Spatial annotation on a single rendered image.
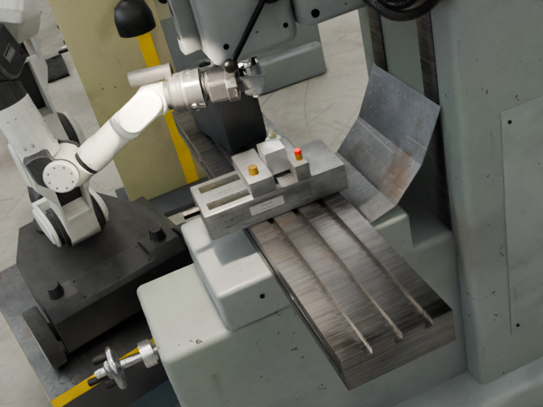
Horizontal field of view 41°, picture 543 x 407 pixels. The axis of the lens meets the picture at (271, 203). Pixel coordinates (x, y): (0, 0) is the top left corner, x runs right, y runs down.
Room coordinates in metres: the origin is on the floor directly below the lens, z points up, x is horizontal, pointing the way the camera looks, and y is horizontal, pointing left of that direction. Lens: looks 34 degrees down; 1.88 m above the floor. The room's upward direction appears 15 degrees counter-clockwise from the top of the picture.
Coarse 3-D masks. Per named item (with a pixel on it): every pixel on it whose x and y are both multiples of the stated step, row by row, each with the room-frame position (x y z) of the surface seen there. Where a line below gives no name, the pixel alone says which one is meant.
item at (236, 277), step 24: (384, 216) 1.38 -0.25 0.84; (408, 216) 1.37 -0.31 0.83; (192, 240) 1.50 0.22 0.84; (216, 240) 1.47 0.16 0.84; (240, 240) 1.44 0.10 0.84; (408, 240) 1.36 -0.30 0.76; (216, 264) 1.37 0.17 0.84; (240, 264) 1.35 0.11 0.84; (264, 264) 1.32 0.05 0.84; (216, 288) 1.29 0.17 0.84; (240, 288) 1.27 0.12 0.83; (264, 288) 1.28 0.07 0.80; (240, 312) 1.26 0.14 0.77; (264, 312) 1.28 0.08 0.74
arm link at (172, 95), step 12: (132, 72) 1.51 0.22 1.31; (144, 72) 1.50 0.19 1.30; (156, 72) 1.49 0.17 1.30; (168, 72) 1.48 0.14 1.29; (132, 84) 1.49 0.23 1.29; (144, 84) 1.50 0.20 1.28; (156, 84) 1.49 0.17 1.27; (168, 84) 1.47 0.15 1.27; (180, 84) 1.46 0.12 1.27; (168, 96) 1.46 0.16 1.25; (180, 96) 1.45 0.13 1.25; (168, 108) 1.47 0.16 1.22; (180, 108) 1.45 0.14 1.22
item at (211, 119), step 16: (192, 64) 1.94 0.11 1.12; (208, 64) 1.93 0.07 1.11; (192, 112) 1.93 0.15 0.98; (208, 112) 1.81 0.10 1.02; (224, 112) 1.75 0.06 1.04; (240, 112) 1.76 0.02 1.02; (256, 112) 1.78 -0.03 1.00; (208, 128) 1.85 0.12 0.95; (224, 128) 1.74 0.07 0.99; (240, 128) 1.76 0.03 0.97; (256, 128) 1.78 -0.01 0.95; (224, 144) 1.77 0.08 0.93; (240, 144) 1.75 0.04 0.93
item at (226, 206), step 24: (288, 144) 1.51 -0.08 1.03; (312, 144) 1.55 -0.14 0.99; (312, 168) 1.44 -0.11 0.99; (336, 168) 1.42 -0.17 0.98; (192, 192) 1.48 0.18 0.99; (216, 192) 1.45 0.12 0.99; (240, 192) 1.42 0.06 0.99; (288, 192) 1.40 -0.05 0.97; (312, 192) 1.40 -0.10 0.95; (216, 216) 1.36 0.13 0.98; (240, 216) 1.38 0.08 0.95; (264, 216) 1.38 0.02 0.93
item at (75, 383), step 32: (160, 224) 2.28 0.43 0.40; (0, 288) 2.15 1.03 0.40; (128, 320) 1.79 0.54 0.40; (32, 352) 1.76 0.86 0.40; (64, 352) 1.72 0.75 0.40; (96, 352) 1.68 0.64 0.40; (128, 352) 1.64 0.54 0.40; (64, 384) 1.58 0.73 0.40; (96, 384) 1.59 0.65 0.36; (128, 384) 1.62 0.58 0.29; (160, 384) 1.66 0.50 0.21
